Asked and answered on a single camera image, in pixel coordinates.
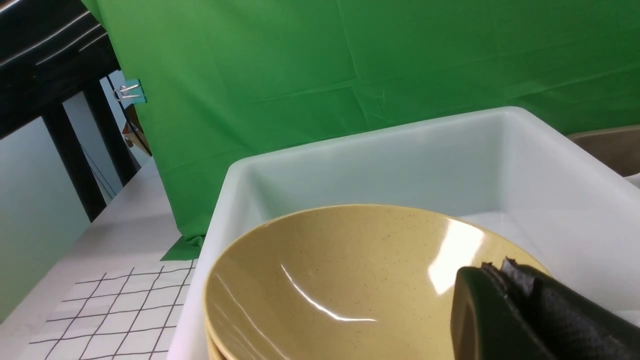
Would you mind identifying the teal binder clip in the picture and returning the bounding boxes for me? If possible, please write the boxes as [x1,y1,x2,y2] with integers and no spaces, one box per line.
[113,79,147,105]

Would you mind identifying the stack of yellow bowls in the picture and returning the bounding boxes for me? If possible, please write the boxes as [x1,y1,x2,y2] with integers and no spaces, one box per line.
[205,326,226,360]

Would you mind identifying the large white plastic tub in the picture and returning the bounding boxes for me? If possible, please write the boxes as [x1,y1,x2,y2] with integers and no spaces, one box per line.
[167,107,640,360]

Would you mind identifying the white grid tablecloth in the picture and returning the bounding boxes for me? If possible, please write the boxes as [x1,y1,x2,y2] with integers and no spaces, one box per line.
[20,259,198,360]

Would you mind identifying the green backdrop cloth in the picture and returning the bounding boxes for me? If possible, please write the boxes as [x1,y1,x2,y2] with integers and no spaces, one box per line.
[84,0,640,261]

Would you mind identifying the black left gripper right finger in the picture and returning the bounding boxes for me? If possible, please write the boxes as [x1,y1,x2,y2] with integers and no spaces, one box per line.
[482,258,640,360]

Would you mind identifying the olive-brown spoon bin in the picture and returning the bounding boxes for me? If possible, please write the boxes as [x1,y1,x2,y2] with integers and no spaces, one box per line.
[567,125,640,177]

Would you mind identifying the black table frame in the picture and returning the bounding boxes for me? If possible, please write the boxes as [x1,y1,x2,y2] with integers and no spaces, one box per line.
[0,0,139,222]

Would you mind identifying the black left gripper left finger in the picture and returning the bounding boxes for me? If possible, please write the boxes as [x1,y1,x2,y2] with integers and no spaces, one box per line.
[450,266,557,360]

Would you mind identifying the yellow noodle bowl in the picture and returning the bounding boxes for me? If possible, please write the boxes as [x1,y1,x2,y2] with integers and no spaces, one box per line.
[202,204,545,360]

